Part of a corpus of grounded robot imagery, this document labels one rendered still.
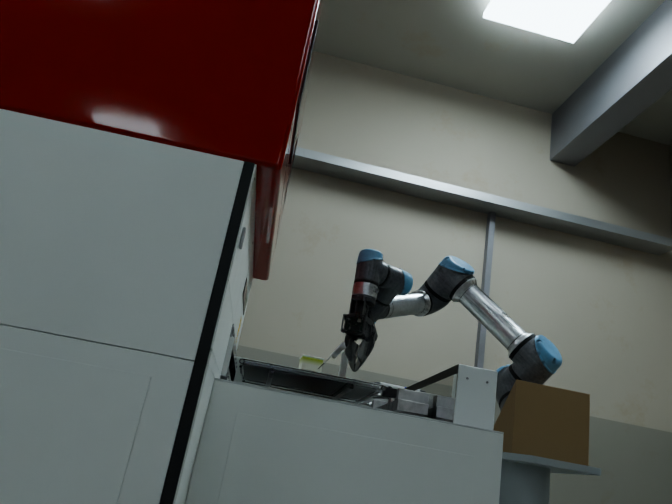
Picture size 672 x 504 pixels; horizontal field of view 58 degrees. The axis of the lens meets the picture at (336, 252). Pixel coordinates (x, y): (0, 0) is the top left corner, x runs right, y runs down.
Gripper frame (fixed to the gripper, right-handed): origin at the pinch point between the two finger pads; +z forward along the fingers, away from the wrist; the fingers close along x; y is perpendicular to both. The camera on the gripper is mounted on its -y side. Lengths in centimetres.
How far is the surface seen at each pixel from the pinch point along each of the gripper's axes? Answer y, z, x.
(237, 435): 53, 26, -1
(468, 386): 23.2, 6.1, 37.6
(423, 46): -156, -252, -51
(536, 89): -216, -252, 17
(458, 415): 24.1, 12.9, 36.2
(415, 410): 11.8, 11.4, 22.6
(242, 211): 74, -14, 2
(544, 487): -37, 23, 50
